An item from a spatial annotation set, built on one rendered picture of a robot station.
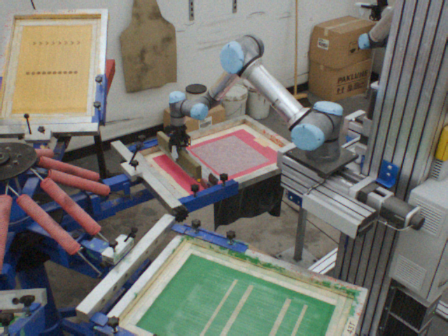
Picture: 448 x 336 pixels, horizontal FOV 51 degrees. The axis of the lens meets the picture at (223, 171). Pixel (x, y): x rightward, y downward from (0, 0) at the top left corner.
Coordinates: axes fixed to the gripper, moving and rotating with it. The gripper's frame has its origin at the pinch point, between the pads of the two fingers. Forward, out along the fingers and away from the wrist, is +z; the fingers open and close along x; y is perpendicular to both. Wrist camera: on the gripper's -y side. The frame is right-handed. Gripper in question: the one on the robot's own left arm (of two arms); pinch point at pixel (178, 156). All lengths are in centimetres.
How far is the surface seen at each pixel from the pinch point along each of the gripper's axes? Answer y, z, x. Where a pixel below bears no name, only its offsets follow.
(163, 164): -11.2, 9.7, -3.3
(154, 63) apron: -194, 28, 83
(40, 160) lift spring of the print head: -5, -17, -64
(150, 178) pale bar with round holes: 8.7, 1.2, -19.9
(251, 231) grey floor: -29, 105, 73
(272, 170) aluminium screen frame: 29.1, 6.5, 38.2
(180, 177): 4.3, 9.8, -1.5
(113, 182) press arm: 1.6, 1.1, -35.7
